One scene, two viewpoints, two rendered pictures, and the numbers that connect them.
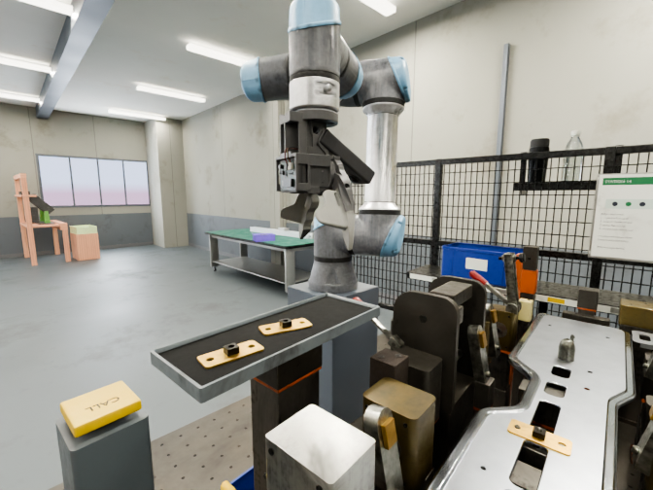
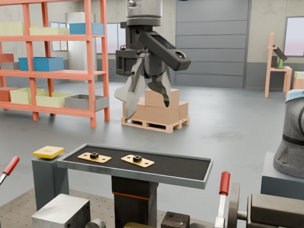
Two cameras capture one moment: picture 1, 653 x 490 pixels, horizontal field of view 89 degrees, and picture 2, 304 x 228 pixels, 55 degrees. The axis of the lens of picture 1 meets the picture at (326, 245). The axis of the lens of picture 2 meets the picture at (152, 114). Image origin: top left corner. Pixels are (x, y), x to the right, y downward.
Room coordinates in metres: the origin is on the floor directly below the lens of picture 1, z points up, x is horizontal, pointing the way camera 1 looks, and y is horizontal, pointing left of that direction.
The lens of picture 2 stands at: (0.30, -0.58, 1.44)
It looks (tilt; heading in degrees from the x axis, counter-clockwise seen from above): 13 degrees down; 67
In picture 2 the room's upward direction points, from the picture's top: straight up
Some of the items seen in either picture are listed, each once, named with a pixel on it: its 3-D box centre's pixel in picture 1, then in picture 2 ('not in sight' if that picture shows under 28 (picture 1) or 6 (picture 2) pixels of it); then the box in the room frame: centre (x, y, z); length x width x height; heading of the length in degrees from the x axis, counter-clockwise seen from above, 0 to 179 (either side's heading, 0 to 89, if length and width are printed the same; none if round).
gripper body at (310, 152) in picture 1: (310, 156); (141, 49); (0.52, 0.02, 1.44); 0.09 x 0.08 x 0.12; 122
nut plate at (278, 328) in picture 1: (285, 324); (137, 159); (0.53, 0.07, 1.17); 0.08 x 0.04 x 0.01; 118
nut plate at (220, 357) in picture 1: (231, 350); (94, 156); (0.43, 0.13, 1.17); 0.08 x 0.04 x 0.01; 130
